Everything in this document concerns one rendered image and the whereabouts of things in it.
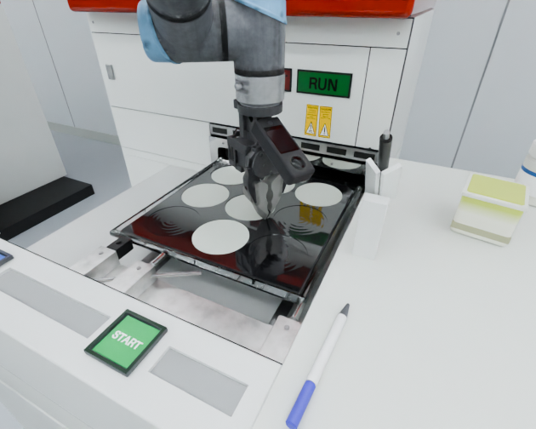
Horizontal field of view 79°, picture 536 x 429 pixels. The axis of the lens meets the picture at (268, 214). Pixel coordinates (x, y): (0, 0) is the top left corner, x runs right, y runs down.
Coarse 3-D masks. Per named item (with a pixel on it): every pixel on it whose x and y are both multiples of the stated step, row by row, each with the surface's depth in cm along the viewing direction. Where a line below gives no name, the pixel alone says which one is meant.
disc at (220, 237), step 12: (204, 228) 59; (216, 228) 59; (228, 228) 59; (240, 228) 59; (192, 240) 56; (204, 240) 56; (216, 240) 56; (228, 240) 56; (240, 240) 56; (204, 252) 53; (216, 252) 53; (228, 252) 53
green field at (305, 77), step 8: (304, 72) 68; (312, 72) 68; (304, 80) 69; (312, 80) 68; (320, 80) 68; (328, 80) 67; (336, 80) 66; (344, 80) 66; (304, 88) 70; (312, 88) 69; (320, 88) 68; (328, 88) 68; (336, 88) 67; (344, 88) 66
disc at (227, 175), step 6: (222, 168) 80; (228, 168) 80; (234, 168) 80; (216, 174) 77; (222, 174) 77; (228, 174) 77; (234, 174) 77; (240, 174) 77; (216, 180) 74; (222, 180) 74; (228, 180) 74; (234, 180) 74; (240, 180) 74
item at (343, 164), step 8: (216, 136) 86; (224, 136) 86; (216, 144) 87; (224, 144) 86; (216, 152) 88; (304, 152) 77; (312, 152) 77; (312, 160) 77; (320, 160) 76; (328, 160) 75; (336, 160) 74; (344, 160) 74; (352, 160) 74; (328, 168) 76; (336, 168) 75; (344, 168) 74; (352, 168) 73; (360, 168) 72; (360, 200) 76
